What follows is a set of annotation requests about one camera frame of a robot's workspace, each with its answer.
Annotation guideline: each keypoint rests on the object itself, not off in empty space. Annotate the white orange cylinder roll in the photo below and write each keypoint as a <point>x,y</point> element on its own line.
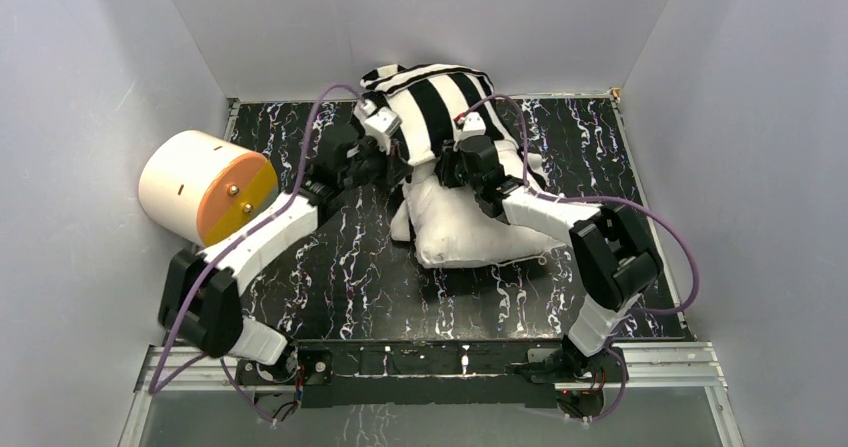
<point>204,188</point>

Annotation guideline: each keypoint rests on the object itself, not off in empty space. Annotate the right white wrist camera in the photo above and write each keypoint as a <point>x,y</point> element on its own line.
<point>467,126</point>

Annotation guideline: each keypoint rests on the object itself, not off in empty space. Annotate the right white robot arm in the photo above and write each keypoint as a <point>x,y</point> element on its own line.
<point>617,261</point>

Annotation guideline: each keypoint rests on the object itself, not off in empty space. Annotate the black white striped pillowcase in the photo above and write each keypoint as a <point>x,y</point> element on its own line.
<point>426,98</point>

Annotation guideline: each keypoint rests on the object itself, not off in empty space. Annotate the white pillow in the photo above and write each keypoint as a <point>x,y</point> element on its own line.
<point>448,229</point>

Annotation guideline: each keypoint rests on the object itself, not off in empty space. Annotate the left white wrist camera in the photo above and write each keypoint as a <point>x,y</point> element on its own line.
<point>382,124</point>

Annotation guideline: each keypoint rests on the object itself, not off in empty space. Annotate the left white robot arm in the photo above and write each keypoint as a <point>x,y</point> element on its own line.
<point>201,302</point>

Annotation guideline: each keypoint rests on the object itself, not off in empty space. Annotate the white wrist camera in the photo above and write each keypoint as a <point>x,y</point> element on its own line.
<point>467,126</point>
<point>382,124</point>

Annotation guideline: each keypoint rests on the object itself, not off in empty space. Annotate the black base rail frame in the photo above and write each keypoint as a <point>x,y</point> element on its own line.
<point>535,374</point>

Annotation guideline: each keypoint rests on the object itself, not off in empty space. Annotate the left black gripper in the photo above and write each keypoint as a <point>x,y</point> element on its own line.
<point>382,165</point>

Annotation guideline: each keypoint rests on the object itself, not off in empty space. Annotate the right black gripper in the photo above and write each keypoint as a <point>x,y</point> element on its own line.
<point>450,153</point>

